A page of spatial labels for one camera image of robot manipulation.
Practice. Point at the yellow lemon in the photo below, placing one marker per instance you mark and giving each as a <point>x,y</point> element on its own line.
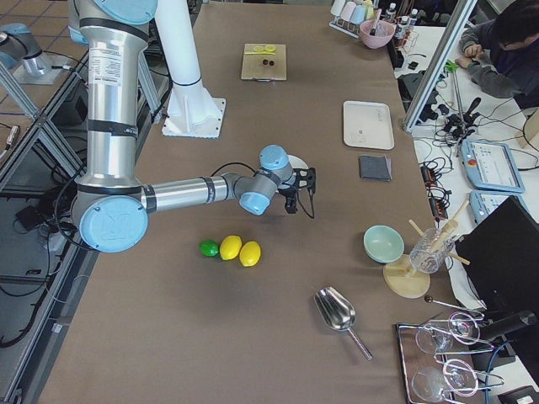
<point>250,254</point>
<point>230,247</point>

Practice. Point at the yellow lemon middle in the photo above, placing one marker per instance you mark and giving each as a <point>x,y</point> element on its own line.
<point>230,247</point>

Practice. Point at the blue teach pendant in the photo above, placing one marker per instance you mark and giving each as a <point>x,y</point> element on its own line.
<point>484,202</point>
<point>491,166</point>

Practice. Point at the metal glass rack tray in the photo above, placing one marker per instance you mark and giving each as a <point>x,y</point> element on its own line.
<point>436,359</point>

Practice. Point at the grey folded cloth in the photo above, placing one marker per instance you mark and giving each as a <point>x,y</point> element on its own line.
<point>376,168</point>

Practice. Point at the pastel cup rack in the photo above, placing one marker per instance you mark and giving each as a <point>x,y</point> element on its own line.
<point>348,15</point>

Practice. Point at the black monitor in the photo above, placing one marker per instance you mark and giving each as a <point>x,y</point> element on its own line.
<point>503,255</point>

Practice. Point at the clear textured glass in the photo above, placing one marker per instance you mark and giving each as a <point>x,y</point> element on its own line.
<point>431,251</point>

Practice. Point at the aluminium frame post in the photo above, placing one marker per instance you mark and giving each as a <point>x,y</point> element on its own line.
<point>445,45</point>

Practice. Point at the mint green bowl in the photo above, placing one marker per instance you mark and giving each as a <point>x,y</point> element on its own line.
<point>383,244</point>

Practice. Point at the cream rabbit tray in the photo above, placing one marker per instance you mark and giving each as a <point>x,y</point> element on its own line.
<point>367,125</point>

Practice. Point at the wooden cup stand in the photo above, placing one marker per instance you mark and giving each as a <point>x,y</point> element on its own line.
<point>408,282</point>

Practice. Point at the cream round plate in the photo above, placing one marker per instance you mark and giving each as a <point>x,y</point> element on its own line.
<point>297,163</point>

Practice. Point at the wooden cutting board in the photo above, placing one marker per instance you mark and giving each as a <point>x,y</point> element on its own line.
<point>253,69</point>

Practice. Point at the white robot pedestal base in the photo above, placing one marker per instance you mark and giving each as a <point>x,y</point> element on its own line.
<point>192,111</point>

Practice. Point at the seated person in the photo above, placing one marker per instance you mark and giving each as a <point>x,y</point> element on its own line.
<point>501,55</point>

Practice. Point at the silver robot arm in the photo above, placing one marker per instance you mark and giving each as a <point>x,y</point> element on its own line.
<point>20,51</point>
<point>112,206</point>

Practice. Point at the pink bowl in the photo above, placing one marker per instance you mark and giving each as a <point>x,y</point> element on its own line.
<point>384,33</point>

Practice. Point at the yellow lemon outer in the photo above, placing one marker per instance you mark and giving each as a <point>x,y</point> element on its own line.
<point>250,254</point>

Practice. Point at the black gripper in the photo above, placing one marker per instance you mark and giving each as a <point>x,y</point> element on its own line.
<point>288,193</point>

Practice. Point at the metal scoop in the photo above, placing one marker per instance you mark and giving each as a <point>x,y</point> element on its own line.
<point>339,314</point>

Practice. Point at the green lime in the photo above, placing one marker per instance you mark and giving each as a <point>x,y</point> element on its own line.
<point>209,248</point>

